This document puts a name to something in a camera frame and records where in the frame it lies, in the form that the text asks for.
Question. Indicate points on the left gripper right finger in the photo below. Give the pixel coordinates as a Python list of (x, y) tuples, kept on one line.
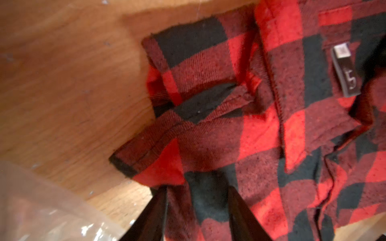
[(243, 224)]

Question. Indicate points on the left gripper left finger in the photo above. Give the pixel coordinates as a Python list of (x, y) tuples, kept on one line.
[(150, 225)]

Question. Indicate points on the red black plaid shirt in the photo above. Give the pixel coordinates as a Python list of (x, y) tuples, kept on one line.
[(283, 100)]

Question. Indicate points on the clear plastic vacuum bag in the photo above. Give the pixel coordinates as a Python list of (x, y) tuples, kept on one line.
[(33, 209)]

